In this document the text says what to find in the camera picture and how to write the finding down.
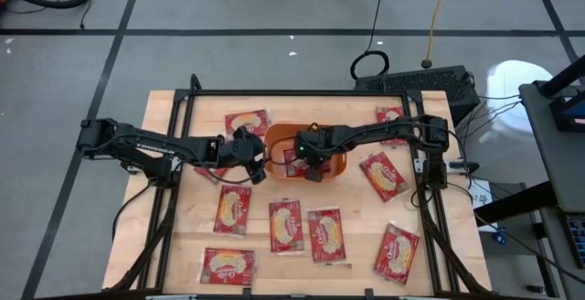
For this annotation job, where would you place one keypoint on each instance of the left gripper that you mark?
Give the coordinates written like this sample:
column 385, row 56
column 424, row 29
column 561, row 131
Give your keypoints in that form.
column 242, row 151

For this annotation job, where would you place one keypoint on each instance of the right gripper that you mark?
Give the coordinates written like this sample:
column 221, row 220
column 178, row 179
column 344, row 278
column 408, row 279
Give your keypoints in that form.
column 315, row 146

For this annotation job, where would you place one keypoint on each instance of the red Orville popcorn bag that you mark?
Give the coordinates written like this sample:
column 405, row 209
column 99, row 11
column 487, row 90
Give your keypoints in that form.
column 249, row 119
column 396, row 254
column 326, row 236
column 292, row 165
column 286, row 227
column 232, row 211
column 388, row 114
column 212, row 174
column 384, row 176
column 227, row 266

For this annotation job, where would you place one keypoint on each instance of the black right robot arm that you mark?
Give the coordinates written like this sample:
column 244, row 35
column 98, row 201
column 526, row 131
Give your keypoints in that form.
column 388, row 128

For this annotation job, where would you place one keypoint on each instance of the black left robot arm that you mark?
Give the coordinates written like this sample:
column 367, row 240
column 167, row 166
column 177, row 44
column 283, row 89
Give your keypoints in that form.
column 137, row 142

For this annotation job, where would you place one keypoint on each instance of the orange plastic basket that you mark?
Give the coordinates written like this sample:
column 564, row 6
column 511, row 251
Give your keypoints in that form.
column 276, row 133

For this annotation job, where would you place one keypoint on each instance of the black computer tower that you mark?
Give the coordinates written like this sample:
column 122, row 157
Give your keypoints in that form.
column 420, row 85

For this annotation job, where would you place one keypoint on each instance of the white paper sheet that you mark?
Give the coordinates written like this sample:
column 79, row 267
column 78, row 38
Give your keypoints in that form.
column 480, row 195

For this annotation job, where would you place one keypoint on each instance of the black desk leg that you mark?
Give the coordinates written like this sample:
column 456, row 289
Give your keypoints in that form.
column 516, row 204

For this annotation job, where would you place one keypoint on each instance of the grey work desk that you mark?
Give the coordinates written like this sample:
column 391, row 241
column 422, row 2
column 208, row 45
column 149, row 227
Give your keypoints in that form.
column 557, row 163

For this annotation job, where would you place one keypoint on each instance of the black device on desk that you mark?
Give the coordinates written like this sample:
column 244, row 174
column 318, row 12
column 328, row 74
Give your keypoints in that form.
column 560, row 112

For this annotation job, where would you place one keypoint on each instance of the black pole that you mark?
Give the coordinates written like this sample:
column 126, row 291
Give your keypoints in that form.
column 562, row 77

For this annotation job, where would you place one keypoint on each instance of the black aluminium table frame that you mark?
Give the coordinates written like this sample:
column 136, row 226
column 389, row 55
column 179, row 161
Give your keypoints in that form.
column 297, row 93

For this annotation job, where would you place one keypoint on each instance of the silver metal bracket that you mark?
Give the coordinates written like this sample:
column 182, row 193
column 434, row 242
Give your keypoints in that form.
column 171, row 297

